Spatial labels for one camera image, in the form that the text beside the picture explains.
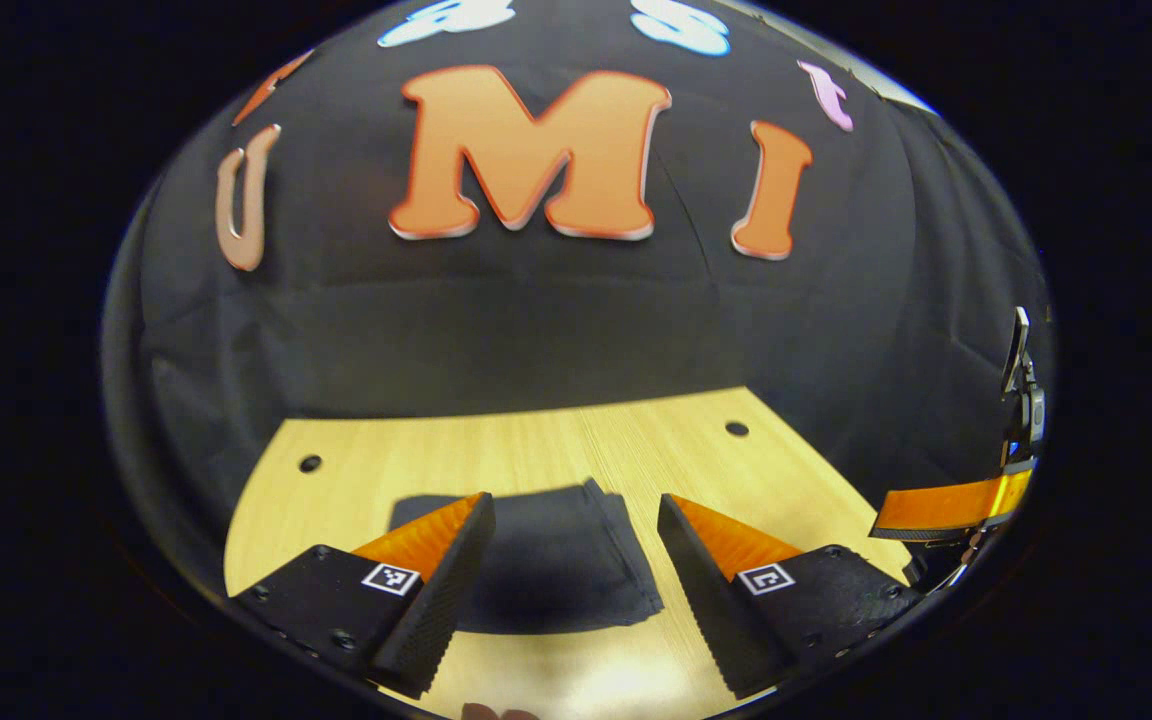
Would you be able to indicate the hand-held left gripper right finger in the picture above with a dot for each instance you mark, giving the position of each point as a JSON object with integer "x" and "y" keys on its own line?
{"x": 706, "y": 600}

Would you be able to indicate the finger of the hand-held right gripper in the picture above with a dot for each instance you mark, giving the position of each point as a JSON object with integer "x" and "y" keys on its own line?
{"x": 946, "y": 505}

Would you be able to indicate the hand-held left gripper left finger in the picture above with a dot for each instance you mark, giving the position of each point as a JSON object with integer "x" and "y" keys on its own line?
{"x": 441, "y": 600}

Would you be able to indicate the dark grey jeans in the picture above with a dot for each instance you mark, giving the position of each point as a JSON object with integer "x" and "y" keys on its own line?
{"x": 556, "y": 560}

